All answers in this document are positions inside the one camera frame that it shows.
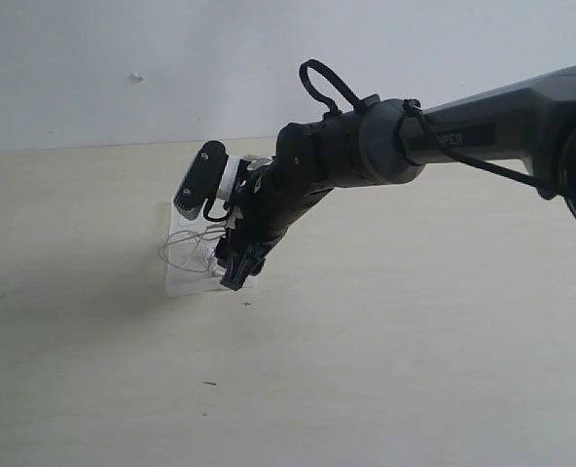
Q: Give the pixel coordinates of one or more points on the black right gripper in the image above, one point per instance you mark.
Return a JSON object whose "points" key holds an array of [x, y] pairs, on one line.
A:
{"points": [[273, 197]]}

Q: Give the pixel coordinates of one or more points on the clear plastic storage box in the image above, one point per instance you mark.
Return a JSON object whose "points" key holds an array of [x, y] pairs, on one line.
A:
{"points": [[188, 252]]}

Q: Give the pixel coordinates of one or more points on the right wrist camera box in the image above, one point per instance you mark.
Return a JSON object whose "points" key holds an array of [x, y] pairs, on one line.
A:
{"points": [[202, 179]]}

